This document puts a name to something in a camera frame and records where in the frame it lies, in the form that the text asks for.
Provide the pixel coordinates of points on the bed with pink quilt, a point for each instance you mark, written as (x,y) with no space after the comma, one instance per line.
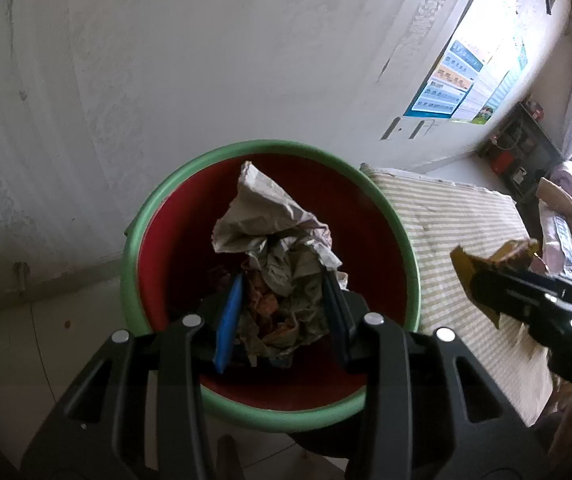
(554,194)

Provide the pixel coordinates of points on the dark shelf with items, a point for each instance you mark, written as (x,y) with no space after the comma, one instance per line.
(520,153)

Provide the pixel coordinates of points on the white wall socket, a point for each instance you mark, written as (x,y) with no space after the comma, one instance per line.
(408,128)

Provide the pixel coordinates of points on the paper trash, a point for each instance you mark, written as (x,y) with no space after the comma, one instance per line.
(284,250)

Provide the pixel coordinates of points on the blue wall poster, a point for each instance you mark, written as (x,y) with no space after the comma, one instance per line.
(446,87)

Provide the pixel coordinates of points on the beige striped floor mat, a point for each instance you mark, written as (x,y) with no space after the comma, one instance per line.
(455,230)

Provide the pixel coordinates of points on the green picture wall poster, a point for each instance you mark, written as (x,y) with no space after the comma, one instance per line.
(504,86)

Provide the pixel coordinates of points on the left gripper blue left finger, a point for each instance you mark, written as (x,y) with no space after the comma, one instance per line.
(227,328)

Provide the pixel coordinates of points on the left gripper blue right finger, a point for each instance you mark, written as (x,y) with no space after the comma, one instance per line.
(338,313)

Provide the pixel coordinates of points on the yellow brown snack wrapper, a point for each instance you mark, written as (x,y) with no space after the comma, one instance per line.
(491,269)

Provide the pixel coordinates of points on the green and red trash bin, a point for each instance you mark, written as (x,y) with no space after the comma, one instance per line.
(170,269)

